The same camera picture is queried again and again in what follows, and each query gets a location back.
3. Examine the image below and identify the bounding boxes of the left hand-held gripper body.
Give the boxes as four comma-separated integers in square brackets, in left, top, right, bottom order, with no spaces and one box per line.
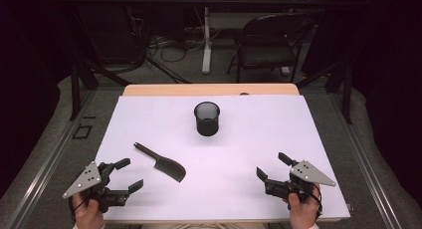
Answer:
[62,160,131,214]

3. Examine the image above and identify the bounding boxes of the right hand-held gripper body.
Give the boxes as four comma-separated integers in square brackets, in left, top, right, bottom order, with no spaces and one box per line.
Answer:
[264,159,337,203]

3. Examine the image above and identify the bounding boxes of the black comb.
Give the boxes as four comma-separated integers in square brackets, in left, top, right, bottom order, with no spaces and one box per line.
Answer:
[133,141,187,183]

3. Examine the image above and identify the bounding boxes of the black mesh pen cup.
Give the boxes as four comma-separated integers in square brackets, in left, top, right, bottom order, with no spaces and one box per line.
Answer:
[193,101,221,137]

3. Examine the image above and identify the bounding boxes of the person's left hand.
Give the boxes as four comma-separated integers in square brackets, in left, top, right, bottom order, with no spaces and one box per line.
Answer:
[72,192,106,229]

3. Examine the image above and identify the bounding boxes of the person's right hand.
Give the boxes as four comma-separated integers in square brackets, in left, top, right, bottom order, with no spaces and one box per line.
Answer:
[283,183,322,229]

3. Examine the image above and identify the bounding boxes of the white board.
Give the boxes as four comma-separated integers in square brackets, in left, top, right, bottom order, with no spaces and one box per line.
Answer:
[83,95,351,222]

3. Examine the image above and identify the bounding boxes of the black metal stand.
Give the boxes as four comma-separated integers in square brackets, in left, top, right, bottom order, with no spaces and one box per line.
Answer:
[68,56,132,122]
[295,56,353,125]

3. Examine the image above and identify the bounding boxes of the black folding chair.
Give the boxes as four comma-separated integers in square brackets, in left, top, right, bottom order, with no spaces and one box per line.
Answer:
[226,12,317,84]

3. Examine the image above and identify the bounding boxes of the wooden table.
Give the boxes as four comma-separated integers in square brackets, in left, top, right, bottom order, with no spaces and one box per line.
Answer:
[104,83,342,225]

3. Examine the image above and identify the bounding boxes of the dark curtain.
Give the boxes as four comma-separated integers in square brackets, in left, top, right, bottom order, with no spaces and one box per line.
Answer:
[331,0,422,207]
[0,0,73,198]

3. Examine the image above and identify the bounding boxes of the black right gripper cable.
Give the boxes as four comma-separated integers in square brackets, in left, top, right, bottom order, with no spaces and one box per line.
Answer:
[307,183,323,221]

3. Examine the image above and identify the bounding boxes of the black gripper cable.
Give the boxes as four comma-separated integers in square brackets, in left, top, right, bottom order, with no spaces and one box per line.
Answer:
[307,183,323,221]
[68,197,88,223]

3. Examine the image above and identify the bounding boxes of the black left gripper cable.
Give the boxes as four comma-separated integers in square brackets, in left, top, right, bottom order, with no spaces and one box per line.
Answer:
[68,197,88,223]

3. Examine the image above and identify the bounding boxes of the aluminium rail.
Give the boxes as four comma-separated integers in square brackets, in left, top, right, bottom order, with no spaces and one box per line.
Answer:
[326,93,402,229]
[6,89,98,229]

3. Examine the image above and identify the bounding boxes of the tangled black cables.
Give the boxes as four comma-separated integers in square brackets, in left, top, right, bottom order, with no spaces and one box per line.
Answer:
[125,6,207,66]

